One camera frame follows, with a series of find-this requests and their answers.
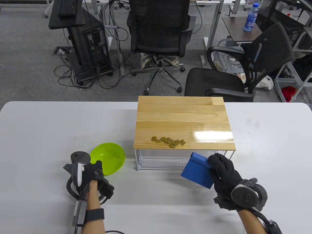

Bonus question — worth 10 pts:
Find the person's left hand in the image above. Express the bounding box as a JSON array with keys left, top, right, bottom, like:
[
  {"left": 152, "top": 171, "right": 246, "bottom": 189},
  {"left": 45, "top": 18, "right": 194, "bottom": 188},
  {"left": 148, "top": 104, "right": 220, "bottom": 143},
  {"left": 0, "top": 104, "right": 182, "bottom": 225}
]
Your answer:
[{"left": 63, "top": 160, "right": 114, "bottom": 203}]

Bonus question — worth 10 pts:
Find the person's right hand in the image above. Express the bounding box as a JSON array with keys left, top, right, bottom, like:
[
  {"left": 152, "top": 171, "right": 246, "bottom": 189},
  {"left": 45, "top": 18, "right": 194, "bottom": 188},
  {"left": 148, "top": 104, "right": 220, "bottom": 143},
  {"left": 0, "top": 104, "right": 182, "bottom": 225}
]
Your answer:
[{"left": 207, "top": 153, "right": 249, "bottom": 211}]

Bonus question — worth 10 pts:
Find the blue plastic scraper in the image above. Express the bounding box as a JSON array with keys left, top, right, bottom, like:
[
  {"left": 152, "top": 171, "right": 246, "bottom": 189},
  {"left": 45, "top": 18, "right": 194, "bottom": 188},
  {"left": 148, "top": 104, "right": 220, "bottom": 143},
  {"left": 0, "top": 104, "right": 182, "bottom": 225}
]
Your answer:
[{"left": 180, "top": 152, "right": 215, "bottom": 189}]

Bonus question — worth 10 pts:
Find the green plastic bowl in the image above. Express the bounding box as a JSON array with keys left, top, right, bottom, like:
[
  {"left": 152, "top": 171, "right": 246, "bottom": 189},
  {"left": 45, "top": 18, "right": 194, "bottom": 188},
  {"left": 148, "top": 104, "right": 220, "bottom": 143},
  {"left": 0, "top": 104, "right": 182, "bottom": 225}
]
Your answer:
[{"left": 90, "top": 143, "right": 126, "bottom": 176}]

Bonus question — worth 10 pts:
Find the pile of raisins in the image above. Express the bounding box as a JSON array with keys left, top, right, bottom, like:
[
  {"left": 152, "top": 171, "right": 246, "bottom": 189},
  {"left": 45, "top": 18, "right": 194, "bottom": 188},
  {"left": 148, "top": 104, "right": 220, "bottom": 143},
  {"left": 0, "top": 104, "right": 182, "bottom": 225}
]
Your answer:
[{"left": 151, "top": 136, "right": 186, "bottom": 148}]

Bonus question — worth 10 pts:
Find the wood-topped white mesh sliding drawer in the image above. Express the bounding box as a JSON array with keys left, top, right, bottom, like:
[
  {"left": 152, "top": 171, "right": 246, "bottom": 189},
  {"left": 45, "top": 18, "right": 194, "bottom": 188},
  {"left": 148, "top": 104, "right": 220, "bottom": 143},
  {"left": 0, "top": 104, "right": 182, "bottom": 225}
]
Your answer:
[{"left": 134, "top": 96, "right": 236, "bottom": 171}]

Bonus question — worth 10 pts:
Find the person's left forearm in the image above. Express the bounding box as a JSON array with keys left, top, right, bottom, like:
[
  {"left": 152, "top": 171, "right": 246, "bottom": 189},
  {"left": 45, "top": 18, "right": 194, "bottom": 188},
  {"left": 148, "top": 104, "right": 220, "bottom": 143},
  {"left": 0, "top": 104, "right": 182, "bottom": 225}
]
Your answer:
[{"left": 80, "top": 180, "right": 106, "bottom": 234}]

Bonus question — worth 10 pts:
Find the person's right forearm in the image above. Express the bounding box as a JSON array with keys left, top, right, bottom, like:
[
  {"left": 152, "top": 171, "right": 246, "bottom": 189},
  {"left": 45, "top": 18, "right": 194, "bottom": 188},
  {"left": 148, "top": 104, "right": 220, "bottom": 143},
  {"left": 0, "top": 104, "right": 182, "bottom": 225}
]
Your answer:
[{"left": 238, "top": 209, "right": 268, "bottom": 234}]

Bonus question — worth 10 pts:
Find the black mesh office chair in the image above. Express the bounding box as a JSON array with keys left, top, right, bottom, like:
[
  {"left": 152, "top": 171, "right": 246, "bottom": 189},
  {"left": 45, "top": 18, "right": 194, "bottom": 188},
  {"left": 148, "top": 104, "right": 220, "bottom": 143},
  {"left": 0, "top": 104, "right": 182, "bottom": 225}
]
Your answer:
[{"left": 126, "top": 0, "right": 196, "bottom": 96}]

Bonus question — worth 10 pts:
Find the grey left hand controller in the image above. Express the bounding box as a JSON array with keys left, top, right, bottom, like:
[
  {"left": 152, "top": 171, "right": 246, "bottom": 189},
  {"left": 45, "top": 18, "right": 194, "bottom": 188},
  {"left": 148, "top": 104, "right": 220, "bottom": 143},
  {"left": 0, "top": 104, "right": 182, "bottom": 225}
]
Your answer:
[{"left": 66, "top": 151, "right": 91, "bottom": 203}]

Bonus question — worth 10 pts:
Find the grey hand controller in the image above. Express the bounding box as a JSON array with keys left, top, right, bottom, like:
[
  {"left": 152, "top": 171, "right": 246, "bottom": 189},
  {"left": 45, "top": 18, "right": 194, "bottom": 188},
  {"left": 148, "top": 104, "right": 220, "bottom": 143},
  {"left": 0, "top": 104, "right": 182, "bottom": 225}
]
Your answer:
[
  {"left": 230, "top": 178, "right": 268, "bottom": 212},
  {"left": 66, "top": 151, "right": 91, "bottom": 203}
]

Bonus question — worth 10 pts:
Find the grey right hand controller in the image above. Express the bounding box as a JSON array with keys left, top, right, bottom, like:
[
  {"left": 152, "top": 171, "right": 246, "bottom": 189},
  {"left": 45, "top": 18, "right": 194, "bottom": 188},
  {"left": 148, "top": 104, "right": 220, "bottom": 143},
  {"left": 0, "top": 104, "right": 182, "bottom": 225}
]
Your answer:
[{"left": 230, "top": 178, "right": 268, "bottom": 212}]

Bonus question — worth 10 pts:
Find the black armrest office chair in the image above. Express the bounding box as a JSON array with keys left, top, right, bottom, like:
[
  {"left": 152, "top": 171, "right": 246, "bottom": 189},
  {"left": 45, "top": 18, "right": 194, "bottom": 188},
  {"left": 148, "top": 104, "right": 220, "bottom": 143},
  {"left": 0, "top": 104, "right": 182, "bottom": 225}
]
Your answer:
[{"left": 185, "top": 21, "right": 294, "bottom": 103}]

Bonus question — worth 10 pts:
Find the white bag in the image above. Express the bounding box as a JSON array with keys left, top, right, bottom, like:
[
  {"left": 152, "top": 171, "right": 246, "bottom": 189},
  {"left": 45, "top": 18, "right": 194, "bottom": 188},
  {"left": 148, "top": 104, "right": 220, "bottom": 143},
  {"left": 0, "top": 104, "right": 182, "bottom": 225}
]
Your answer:
[{"left": 255, "top": 76, "right": 274, "bottom": 90}]

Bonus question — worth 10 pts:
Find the red cloth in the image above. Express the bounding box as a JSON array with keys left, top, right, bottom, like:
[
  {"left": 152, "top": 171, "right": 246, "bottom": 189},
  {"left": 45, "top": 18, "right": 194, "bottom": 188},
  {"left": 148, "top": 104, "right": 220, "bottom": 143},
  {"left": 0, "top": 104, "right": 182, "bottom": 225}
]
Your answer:
[{"left": 282, "top": 86, "right": 298, "bottom": 102}]

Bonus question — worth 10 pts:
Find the grey metal cart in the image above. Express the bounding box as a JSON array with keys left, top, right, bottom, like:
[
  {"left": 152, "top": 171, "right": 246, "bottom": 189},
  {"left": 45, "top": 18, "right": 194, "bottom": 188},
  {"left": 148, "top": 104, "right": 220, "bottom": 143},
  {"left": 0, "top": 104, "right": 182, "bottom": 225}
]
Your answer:
[{"left": 274, "top": 27, "right": 312, "bottom": 103}]

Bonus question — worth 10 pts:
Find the black computer tower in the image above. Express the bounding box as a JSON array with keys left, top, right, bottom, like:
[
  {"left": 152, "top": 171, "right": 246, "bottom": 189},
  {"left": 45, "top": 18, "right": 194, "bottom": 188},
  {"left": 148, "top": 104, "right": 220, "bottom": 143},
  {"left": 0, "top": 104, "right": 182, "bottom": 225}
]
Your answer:
[{"left": 68, "top": 12, "right": 114, "bottom": 82}]

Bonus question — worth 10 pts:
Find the small brown side table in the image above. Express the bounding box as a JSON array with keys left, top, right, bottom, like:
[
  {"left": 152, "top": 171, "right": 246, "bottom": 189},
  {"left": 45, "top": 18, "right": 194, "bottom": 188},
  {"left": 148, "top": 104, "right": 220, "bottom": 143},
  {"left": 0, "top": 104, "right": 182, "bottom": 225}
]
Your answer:
[{"left": 222, "top": 16, "right": 263, "bottom": 45}]

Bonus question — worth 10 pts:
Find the blue water bottle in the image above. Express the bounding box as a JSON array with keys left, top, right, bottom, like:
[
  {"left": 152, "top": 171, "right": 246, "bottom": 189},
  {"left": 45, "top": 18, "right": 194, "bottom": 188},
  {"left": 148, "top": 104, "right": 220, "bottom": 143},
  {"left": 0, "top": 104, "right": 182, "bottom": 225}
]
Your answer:
[{"left": 244, "top": 3, "right": 259, "bottom": 32}]

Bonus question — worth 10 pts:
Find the black standing desk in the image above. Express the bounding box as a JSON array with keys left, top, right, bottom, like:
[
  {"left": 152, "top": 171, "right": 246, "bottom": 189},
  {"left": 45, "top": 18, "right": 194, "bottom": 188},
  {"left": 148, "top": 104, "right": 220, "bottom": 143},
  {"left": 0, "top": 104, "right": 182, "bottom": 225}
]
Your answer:
[{"left": 48, "top": 0, "right": 86, "bottom": 30}]

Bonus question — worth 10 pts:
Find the black keyboard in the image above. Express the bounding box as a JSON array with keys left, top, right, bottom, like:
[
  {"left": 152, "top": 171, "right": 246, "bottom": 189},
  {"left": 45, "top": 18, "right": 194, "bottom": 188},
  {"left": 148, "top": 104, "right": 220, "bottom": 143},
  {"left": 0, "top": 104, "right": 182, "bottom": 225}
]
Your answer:
[{"left": 58, "top": 0, "right": 78, "bottom": 17}]

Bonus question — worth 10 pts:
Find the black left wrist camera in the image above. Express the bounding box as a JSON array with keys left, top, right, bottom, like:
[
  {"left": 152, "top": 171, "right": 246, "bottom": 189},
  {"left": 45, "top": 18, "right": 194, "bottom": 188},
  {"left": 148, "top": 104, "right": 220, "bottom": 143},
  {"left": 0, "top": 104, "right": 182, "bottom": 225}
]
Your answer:
[{"left": 72, "top": 200, "right": 105, "bottom": 228}]

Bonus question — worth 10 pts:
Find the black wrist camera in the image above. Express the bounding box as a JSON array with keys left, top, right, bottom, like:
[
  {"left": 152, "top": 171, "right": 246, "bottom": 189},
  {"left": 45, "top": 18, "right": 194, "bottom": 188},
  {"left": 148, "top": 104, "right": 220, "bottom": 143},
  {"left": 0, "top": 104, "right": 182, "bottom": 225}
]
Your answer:
[
  {"left": 72, "top": 200, "right": 105, "bottom": 228},
  {"left": 262, "top": 219, "right": 283, "bottom": 234}
]

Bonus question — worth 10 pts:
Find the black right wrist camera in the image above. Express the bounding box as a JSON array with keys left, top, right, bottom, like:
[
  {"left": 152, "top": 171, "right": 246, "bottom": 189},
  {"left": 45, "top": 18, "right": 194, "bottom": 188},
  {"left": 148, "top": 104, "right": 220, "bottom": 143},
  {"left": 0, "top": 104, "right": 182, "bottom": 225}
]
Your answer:
[{"left": 262, "top": 219, "right": 283, "bottom": 234}]

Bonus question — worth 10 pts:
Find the tangle of black floor cables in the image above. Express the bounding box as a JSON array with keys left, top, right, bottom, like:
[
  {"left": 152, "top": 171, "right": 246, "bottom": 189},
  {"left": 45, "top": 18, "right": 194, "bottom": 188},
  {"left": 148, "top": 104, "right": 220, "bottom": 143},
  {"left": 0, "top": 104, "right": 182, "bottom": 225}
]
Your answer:
[{"left": 54, "top": 49, "right": 133, "bottom": 90}]

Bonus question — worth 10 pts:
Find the white desk leg frame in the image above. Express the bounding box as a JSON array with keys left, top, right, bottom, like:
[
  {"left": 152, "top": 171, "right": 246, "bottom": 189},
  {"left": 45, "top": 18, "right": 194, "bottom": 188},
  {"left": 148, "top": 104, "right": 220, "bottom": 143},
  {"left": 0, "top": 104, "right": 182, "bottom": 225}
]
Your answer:
[{"left": 200, "top": 0, "right": 224, "bottom": 68}]

